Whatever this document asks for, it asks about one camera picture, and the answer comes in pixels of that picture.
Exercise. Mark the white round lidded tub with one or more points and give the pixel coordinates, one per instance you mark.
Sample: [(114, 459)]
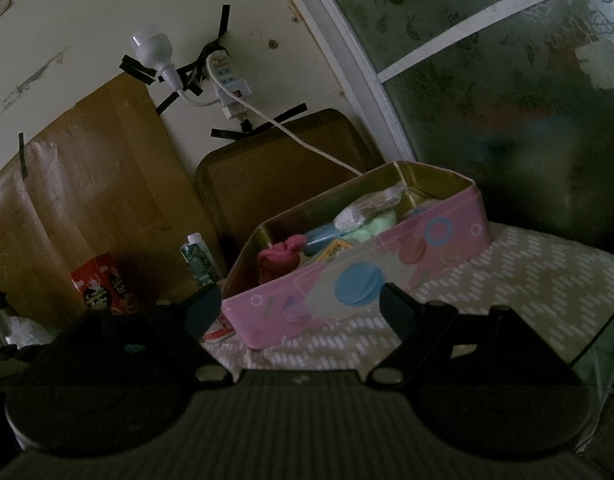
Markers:
[(219, 330)]

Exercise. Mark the light green soft cloth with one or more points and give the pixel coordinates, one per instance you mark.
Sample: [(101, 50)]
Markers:
[(383, 222)]

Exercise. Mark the dark brown tray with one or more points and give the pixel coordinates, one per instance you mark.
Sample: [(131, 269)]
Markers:
[(265, 172)]

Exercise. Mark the pink macaron print tin box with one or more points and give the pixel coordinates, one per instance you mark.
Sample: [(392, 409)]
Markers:
[(441, 222)]

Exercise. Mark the yellow printed packet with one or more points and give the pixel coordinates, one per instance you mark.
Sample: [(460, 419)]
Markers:
[(334, 249)]

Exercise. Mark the patterned grey tablecloth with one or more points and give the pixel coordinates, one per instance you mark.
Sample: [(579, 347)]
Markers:
[(563, 289)]

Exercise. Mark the white window frame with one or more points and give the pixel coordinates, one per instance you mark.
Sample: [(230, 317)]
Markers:
[(364, 83)]

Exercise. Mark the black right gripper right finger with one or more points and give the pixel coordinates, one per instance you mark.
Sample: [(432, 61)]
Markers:
[(486, 385)]

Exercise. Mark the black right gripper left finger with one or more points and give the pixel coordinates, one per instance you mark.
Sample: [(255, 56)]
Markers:
[(110, 383)]

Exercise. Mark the red snack box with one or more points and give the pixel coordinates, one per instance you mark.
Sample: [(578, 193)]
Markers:
[(101, 287)]

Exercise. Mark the white power strip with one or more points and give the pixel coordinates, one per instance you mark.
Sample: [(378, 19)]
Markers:
[(230, 89)]

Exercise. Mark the white light bulb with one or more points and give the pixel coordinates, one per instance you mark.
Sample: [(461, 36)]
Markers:
[(155, 51)]

